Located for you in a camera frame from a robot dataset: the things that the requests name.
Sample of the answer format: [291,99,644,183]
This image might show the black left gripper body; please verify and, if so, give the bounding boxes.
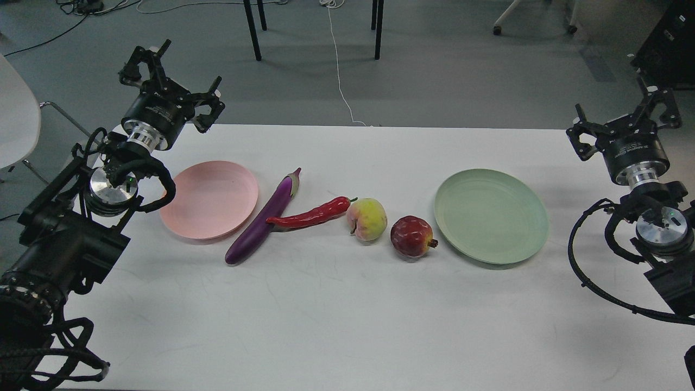
[121,92,194,152]

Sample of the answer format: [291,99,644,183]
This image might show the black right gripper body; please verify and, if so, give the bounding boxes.
[597,122,671,186]

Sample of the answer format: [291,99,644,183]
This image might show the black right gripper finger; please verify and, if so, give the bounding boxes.
[566,104,611,161]
[636,77,683,131]

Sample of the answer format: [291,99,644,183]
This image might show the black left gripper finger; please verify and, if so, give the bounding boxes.
[185,76,225,134]
[118,39,173,94]

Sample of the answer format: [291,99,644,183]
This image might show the purple eggplant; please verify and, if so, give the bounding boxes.
[224,167,302,266]

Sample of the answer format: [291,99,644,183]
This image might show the red chili pepper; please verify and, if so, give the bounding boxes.
[266,196,358,230]

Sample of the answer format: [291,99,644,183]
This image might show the yellow pink peach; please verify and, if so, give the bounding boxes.
[346,198,388,242]

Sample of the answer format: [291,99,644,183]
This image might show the red pomegranate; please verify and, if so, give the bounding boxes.
[390,215,439,260]

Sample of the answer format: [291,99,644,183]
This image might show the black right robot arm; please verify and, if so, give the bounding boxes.
[566,77,694,326]

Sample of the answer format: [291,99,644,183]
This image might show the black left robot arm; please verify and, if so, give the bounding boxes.
[1,40,224,390]

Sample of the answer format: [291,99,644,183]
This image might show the black cabinet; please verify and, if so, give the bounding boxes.
[630,1,694,91]

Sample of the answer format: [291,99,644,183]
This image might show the pink plate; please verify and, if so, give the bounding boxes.
[160,160,259,240]

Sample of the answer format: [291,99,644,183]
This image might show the green plate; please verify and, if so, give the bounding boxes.
[433,168,549,266]

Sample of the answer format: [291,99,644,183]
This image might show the white chair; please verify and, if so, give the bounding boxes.
[0,53,94,185]

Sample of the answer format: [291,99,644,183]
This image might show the black table legs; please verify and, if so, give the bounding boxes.
[242,1,386,64]

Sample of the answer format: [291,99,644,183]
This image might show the white office chair base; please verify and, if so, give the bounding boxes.
[491,1,583,37]

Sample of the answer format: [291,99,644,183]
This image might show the black cables on floor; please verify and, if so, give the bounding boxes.
[3,0,142,58]

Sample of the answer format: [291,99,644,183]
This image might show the white cable on floor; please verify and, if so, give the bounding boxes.
[319,0,375,127]

